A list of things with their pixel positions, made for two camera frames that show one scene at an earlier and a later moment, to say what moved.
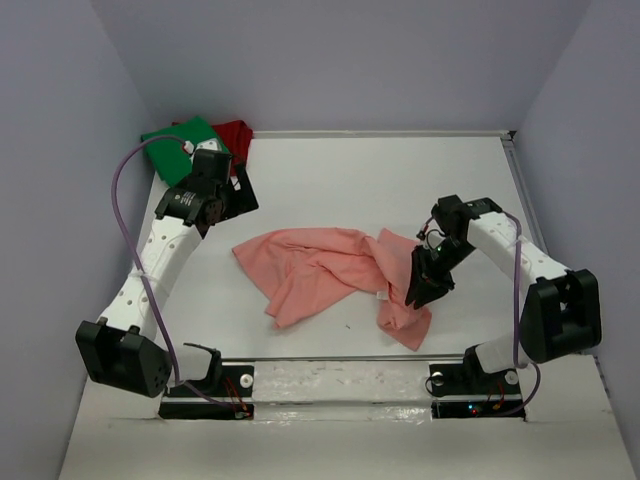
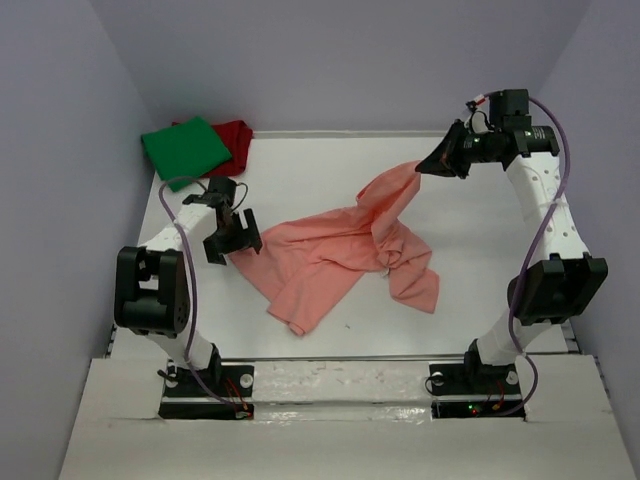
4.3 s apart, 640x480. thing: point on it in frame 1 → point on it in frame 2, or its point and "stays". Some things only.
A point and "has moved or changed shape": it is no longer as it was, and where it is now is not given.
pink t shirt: (304, 269) has moved or changed shape
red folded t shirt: (236, 137) stays
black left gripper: (243, 203) → (247, 236)
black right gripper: (427, 273) → (433, 164)
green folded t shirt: (169, 159) stays
